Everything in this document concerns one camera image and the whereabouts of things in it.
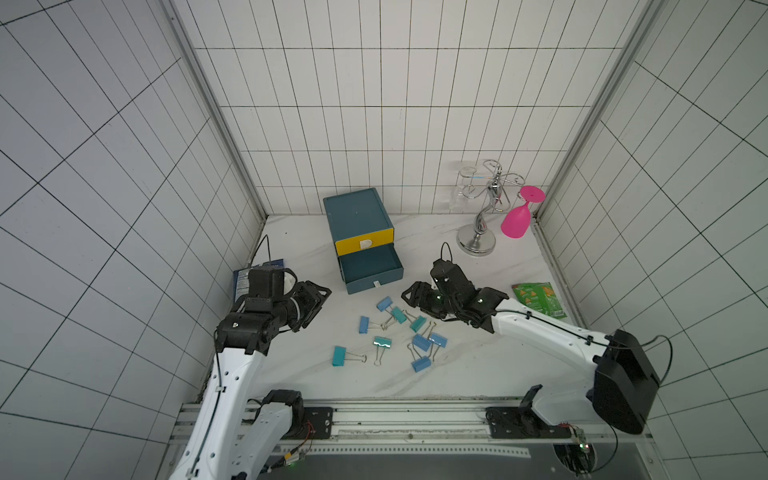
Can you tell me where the teal drawer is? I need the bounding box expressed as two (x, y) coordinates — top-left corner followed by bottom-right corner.
(337, 244), (404, 295)

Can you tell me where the yellow top drawer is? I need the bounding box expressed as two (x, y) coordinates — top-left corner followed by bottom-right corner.
(334, 227), (394, 256)

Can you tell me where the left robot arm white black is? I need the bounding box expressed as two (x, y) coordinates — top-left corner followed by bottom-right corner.
(170, 265), (332, 479)

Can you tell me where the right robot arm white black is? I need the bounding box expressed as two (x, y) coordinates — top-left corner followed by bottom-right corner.
(401, 259), (662, 435)

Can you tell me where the teal binder clip upright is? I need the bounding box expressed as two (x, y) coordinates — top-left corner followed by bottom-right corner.
(404, 311), (427, 333)

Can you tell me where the blue binder clip middle right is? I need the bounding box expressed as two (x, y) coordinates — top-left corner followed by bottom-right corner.
(428, 333), (448, 361)

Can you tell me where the blue binder clip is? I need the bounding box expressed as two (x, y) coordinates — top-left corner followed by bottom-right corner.
(376, 296), (393, 312)
(358, 316), (387, 334)
(407, 343), (432, 373)
(428, 333), (448, 361)

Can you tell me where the blue binder clip upper middle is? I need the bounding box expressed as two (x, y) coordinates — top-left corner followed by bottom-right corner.
(376, 296), (393, 312)

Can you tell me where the teal binder clip front left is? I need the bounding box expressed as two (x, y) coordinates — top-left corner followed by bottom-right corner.
(331, 346), (367, 367)

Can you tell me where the blue binder clip left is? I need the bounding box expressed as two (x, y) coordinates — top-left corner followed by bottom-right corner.
(358, 316), (387, 334)

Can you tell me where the blue binder clip bottom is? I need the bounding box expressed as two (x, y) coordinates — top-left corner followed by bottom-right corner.
(407, 343), (432, 373)

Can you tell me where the teal shiny binder clip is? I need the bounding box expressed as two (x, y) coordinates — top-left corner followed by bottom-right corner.
(373, 336), (392, 366)

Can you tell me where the teal drawer cabinet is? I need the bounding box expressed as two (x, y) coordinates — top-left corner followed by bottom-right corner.
(323, 188), (394, 243)

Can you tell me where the green snack packet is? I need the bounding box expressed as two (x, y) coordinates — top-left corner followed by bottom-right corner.
(512, 282), (567, 319)

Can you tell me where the silver glass rack stand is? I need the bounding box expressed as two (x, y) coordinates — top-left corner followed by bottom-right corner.
(456, 159), (525, 257)

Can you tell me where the magenta plastic wine glass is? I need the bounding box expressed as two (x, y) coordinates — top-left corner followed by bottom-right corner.
(501, 186), (546, 239)

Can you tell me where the clear glass on rack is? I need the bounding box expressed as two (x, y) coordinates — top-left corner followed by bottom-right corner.
(449, 165), (477, 213)

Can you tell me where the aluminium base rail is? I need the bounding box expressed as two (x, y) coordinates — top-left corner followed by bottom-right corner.
(267, 397), (645, 459)

